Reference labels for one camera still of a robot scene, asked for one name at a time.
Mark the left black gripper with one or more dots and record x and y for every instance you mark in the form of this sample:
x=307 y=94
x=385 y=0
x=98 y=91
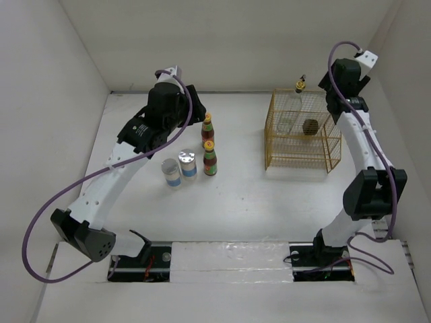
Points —
x=198 y=110

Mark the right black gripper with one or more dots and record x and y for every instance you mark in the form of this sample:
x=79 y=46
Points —
x=362 y=83

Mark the red sauce bottle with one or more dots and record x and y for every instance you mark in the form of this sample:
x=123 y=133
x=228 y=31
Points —
x=210 y=159
x=207 y=131

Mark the blue-label salt jar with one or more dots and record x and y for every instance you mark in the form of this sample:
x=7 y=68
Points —
x=187 y=161
x=171 y=172

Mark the dark oil glass bottle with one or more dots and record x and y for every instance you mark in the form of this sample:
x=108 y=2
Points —
x=295 y=102

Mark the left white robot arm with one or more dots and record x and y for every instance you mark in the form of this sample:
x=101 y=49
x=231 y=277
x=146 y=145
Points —
x=81 y=224

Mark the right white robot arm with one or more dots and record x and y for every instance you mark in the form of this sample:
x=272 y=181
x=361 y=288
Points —
x=377 y=186

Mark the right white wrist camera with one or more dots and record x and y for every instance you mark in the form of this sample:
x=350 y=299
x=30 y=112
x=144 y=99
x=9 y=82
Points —
x=366 y=59

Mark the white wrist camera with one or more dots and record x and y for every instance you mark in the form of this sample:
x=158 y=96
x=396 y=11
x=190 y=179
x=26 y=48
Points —
x=169 y=75
x=366 y=59

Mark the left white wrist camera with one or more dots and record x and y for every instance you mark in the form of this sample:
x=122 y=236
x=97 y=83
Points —
x=169 y=75

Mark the yellow wire basket rack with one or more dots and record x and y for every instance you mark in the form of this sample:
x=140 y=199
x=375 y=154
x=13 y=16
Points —
x=314 y=143

